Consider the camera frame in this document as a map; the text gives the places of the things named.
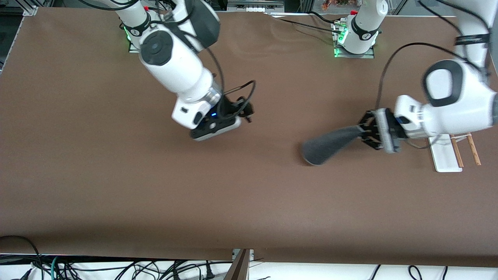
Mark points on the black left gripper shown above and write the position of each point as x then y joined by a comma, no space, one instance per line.
369,132

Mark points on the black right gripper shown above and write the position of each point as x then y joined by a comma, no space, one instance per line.
227,108

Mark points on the pink and grey towel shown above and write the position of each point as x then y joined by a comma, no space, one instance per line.
323,149

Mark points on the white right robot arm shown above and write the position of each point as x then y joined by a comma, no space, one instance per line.
171,66

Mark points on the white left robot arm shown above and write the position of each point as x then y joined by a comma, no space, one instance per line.
459,101

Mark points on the brown table cover sheet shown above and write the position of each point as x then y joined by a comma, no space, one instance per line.
249,194

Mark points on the white rectangular tray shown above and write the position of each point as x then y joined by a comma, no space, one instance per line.
445,163

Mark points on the grey power strip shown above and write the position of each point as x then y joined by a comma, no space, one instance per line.
256,9

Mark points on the orange colourful object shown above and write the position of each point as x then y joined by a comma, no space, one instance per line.
328,4

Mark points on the brown wooden beam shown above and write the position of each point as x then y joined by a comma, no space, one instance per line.
238,268

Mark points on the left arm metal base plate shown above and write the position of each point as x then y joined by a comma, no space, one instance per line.
367,55

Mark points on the small metal bracket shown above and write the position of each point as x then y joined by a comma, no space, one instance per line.
251,254

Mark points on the aluminium corner bracket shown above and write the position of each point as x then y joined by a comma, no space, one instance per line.
31,11

